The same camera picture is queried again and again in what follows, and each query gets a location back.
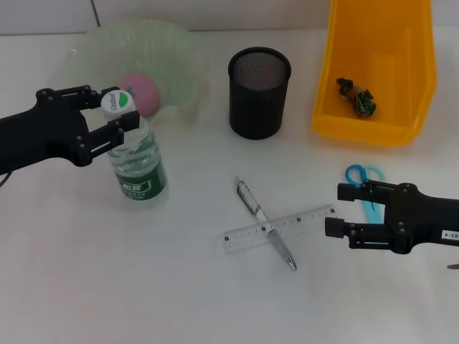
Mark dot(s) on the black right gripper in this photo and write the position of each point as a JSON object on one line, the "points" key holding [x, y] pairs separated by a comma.
{"points": [[423, 218]]}

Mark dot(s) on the yellow plastic bin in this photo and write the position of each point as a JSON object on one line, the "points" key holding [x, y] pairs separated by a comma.
{"points": [[376, 46]]}

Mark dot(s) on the green label water bottle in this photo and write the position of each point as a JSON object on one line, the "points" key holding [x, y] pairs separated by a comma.
{"points": [[138, 168]]}

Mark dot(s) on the pink peach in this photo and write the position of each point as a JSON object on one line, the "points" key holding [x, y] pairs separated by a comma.
{"points": [[147, 95]]}

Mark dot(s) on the black mesh pen holder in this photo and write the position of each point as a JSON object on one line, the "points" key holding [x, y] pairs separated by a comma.
{"points": [[256, 104]]}

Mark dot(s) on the transparent plastic ruler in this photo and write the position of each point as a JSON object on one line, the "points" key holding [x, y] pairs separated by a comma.
{"points": [[308, 219]]}

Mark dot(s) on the blue scissors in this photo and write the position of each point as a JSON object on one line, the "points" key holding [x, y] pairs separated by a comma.
{"points": [[369, 213]]}

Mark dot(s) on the translucent green fruit plate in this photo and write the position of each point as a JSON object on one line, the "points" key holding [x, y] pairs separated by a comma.
{"points": [[168, 53]]}

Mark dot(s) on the grey white ballpoint pen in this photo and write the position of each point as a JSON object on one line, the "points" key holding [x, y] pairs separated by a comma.
{"points": [[251, 200]]}

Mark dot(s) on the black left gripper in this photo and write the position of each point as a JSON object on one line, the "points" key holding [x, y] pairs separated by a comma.
{"points": [[36, 136]]}

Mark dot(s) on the green plastic wrapper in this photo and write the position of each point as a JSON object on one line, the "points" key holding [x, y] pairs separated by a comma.
{"points": [[364, 104]]}

